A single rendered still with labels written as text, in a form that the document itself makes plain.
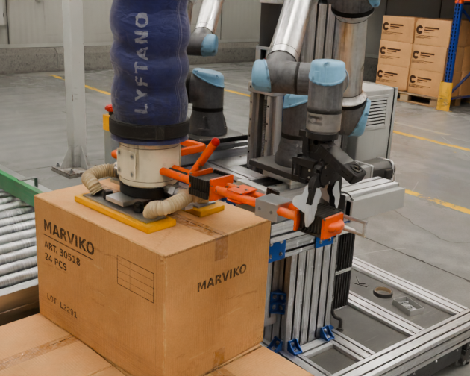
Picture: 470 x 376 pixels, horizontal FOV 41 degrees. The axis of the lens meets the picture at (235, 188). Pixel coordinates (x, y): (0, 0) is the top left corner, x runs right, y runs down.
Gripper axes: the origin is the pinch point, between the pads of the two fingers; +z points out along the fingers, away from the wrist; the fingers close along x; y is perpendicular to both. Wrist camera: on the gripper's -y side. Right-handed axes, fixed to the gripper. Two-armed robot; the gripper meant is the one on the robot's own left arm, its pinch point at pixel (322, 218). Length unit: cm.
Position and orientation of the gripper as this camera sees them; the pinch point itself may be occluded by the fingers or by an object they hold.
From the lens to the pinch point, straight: 145.9
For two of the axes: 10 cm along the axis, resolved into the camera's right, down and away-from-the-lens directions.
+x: -6.8, 1.9, -7.1
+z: -0.4, 9.5, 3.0
